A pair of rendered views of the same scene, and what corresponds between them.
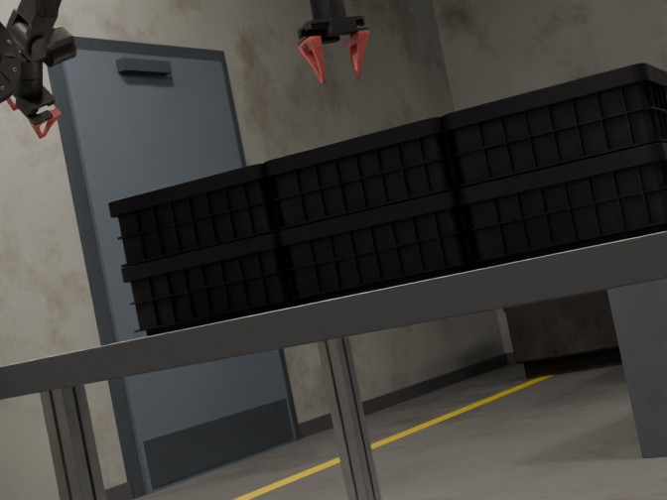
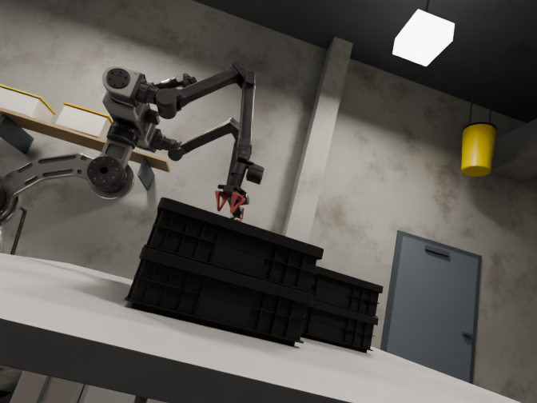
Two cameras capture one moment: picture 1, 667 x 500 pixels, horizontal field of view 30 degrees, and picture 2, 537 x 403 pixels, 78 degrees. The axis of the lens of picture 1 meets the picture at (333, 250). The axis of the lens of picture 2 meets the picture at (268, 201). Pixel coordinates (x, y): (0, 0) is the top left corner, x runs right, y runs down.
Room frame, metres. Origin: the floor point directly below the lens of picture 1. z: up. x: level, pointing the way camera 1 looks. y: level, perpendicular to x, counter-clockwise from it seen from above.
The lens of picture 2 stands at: (1.39, -1.12, 0.78)
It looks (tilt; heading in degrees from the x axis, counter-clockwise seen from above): 16 degrees up; 50
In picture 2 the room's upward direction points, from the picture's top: 15 degrees clockwise
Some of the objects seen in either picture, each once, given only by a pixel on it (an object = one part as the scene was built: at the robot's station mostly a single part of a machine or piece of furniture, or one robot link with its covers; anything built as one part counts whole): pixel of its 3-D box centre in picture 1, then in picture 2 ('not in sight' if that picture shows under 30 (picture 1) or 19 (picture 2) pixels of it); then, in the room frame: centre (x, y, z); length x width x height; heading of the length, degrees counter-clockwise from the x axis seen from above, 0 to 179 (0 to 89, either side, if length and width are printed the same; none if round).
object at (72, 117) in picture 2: not in sight; (88, 128); (1.94, 2.96, 2.08); 0.50 x 0.42 x 0.28; 147
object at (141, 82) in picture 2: not in sight; (147, 93); (1.71, 0.20, 1.45); 0.09 x 0.08 x 0.12; 57
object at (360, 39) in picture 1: (345, 53); (232, 201); (2.07, -0.09, 1.10); 0.07 x 0.07 x 0.09; 18
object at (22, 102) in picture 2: not in sight; (23, 109); (1.36, 3.34, 2.07); 0.46 x 0.38 x 0.25; 147
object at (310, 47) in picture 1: (326, 55); (224, 200); (2.06, -0.05, 1.10); 0.07 x 0.07 x 0.09; 18
